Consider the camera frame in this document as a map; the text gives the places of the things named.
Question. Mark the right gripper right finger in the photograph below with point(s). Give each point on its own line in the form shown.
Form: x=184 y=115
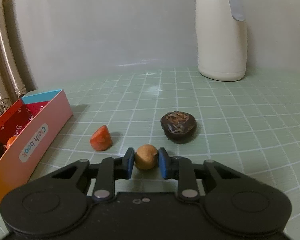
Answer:
x=181 y=170

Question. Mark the orange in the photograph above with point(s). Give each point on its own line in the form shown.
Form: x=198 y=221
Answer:
x=10 y=141

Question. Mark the beige satin curtain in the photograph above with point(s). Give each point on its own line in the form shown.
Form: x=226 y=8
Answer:
x=11 y=84

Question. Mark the cream thermos jug grey lid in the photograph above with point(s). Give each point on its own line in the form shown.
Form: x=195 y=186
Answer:
x=221 y=39

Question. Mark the red strawberry piece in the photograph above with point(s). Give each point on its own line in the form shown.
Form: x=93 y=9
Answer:
x=101 y=139

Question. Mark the colourful cardboard box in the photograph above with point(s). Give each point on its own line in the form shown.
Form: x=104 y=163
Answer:
x=36 y=120

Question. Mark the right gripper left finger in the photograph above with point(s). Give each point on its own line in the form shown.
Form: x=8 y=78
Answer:
x=108 y=171

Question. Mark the tan round longan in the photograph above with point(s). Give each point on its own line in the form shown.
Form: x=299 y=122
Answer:
x=146 y=157

